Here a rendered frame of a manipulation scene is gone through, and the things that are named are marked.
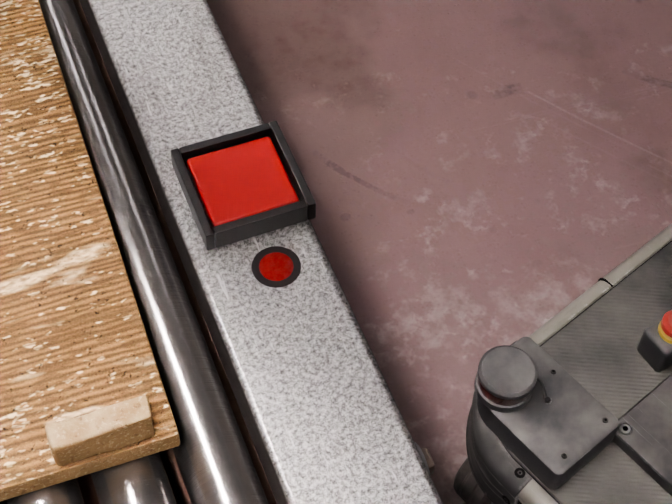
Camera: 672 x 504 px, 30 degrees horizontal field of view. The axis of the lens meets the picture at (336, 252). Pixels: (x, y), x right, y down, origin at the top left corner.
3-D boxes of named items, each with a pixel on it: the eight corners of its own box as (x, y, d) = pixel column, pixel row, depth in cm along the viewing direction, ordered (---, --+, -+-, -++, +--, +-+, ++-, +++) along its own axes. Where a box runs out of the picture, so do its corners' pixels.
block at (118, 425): (150, 413, 72) (146, 390, 70) (159, 440, 72) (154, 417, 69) (49, 444, 71) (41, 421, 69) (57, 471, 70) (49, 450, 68)
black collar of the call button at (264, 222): (276, 135, 87) (276, 119, 86) (316, 218, 83) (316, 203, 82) (171, 165, 85) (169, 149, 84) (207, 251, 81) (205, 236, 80)
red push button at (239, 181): (269, 147, 87) (269, 133, 85) (300, 212, 83) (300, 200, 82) (186, 170, 85) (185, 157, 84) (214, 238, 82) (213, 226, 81)
